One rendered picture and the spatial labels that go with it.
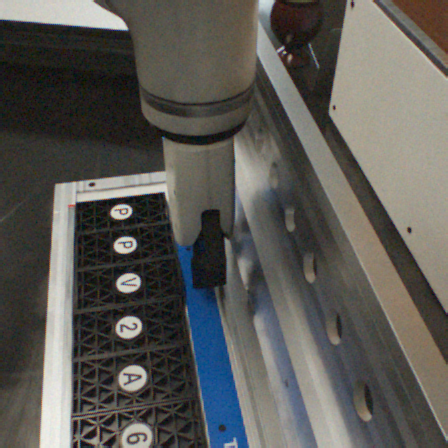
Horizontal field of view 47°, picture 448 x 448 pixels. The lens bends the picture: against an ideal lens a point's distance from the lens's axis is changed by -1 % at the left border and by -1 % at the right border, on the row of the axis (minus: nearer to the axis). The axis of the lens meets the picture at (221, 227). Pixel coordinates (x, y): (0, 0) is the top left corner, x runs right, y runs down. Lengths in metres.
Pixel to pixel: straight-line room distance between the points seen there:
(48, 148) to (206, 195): 0.38
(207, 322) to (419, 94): 0.29
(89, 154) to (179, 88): 0.37
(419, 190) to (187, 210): 0.25
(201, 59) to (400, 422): 0.23
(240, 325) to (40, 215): 0.28
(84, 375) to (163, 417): 0.08
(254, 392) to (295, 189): 0.17
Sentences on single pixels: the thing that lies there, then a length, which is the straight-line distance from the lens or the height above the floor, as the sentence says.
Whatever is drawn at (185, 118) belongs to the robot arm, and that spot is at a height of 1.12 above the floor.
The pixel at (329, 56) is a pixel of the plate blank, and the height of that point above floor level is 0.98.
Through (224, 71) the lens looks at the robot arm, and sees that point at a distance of 0.34.
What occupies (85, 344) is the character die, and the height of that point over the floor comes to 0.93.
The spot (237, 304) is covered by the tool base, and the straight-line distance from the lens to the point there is 0.49.
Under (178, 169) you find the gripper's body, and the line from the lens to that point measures 0.38.
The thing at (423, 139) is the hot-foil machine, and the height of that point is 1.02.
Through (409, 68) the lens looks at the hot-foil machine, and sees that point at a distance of 0.55.
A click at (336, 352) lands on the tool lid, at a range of 0.33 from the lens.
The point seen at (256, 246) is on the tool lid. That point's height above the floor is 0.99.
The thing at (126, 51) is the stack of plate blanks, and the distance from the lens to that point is 0.85.
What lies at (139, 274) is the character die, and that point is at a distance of 0.50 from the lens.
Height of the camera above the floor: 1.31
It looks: 45 degrees down
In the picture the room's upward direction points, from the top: straight up
